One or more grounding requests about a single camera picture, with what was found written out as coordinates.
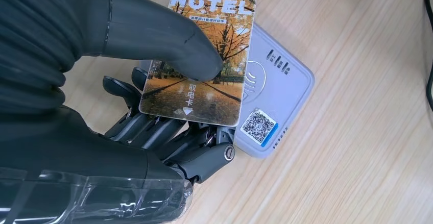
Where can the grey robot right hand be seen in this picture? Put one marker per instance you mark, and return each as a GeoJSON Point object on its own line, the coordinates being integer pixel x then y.
{"type": "Point", "coordinates": [67, 168]}

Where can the grey card reader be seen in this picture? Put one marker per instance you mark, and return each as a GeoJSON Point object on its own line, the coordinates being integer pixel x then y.
{"type": "Point", "coordinates": [287, 90]}

